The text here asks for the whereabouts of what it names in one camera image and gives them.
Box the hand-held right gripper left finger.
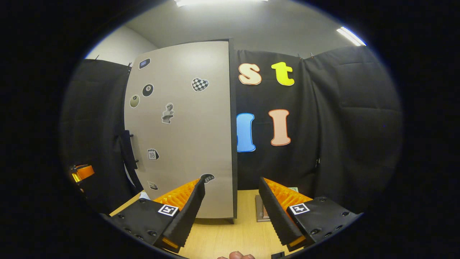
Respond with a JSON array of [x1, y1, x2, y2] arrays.
[[108, 178, 206, 254]]

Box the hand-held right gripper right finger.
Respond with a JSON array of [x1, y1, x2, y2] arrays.
[[258, 177, 363, 253]]

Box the black cabinet door handle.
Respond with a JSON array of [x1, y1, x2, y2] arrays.
[[119, 130, 139, 169]]

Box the black backdrop cloth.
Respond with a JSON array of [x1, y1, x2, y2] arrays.
[[59, 45, 404, 216]]

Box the ceiling light panel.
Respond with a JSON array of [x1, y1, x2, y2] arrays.
[[336, 27, 367, 46], [174, 0, 269, 7]]

